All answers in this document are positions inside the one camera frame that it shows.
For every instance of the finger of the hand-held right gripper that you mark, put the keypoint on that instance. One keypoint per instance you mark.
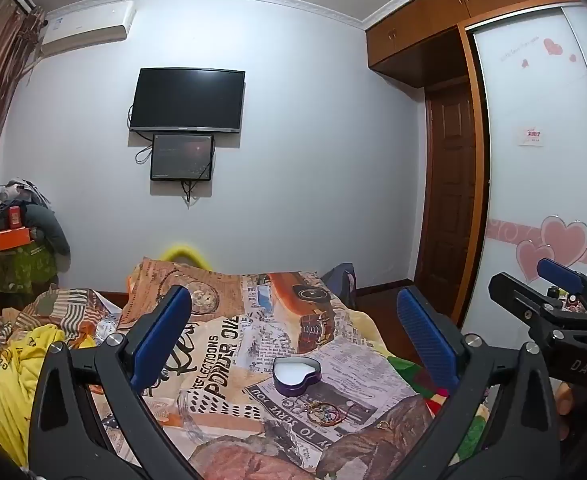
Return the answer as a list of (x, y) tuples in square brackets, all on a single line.
[(561, 272), (516, 295)]

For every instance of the white heart-printed sliding wardrobe door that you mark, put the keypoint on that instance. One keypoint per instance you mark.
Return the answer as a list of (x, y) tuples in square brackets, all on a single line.
[(538, 185)]

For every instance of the wooden overhead wardrobe cabinets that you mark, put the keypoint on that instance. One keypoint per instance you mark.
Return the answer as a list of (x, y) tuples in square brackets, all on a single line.
[(423, 35)]

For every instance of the dark wooden door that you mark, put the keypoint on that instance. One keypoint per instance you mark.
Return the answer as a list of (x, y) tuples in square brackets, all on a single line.
[(451, 185)]

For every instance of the black wall television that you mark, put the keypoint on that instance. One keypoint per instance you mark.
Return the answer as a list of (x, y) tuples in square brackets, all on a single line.
[(188, 100)]

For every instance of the person's right hand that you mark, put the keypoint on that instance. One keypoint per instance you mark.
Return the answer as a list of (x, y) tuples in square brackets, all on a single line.
[(566, 400)]

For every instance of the small black wall monitor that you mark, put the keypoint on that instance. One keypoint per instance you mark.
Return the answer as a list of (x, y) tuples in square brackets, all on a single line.
[(181, 157)]

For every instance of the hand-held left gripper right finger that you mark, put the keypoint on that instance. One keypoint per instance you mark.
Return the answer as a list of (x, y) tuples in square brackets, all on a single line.
[(423, 340)]

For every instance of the colourful fleece blanket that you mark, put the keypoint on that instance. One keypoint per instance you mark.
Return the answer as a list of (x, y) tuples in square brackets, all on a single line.
[(413, 377)]

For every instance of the orange box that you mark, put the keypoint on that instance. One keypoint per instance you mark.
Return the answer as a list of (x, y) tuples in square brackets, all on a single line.
[(13, 240)]

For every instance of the striped patchwork quilt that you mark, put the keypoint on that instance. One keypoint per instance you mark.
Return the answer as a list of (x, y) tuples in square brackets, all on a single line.
[(63, 305)]

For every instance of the white wall air conditioner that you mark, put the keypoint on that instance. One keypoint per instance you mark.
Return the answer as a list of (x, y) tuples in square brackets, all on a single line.
[(88, 27)]

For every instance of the yellow cloth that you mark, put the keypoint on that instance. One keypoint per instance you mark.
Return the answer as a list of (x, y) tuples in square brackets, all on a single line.
[(13, 385)]

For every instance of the small red package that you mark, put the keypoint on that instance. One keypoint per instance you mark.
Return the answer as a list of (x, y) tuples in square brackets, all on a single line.
[(14, 217)]

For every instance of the purple heart-shaped tin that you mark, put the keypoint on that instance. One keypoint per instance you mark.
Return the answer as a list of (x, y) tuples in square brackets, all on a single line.
[(293, 372)]

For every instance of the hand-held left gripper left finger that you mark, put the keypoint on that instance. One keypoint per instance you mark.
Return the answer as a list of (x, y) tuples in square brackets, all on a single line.
[(161, 340)]

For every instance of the paper sticker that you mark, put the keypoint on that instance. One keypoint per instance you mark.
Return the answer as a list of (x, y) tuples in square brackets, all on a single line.
[(532, 136)]

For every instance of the blue backpack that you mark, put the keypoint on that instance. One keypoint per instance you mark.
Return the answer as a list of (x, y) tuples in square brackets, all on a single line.
[(343, 280)]

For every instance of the newspaper-print blanket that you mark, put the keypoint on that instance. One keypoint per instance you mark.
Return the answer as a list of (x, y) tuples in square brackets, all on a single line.
[(253, 325)]

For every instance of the grey garment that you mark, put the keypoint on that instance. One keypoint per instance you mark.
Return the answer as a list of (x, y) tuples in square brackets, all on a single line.
[(48, 225)]

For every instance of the pile of clothes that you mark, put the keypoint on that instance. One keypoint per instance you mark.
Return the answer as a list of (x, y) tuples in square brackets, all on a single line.
[(10, 192)]

